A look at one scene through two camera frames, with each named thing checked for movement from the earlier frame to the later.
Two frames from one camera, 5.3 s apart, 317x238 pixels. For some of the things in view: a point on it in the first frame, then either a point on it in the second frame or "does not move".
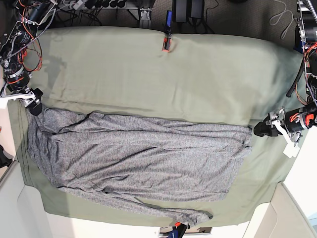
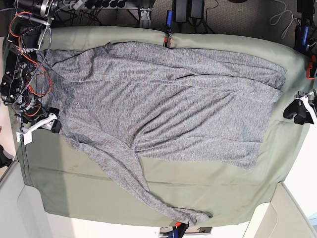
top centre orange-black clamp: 167,42 does not move
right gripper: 276,122 → 296,107
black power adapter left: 180,11 does not move
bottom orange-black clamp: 178,230 does not move
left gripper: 35,102 → 46,119
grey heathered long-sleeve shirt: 118,159 → 126,98
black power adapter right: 197,9 does not move
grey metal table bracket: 145,14 does not move
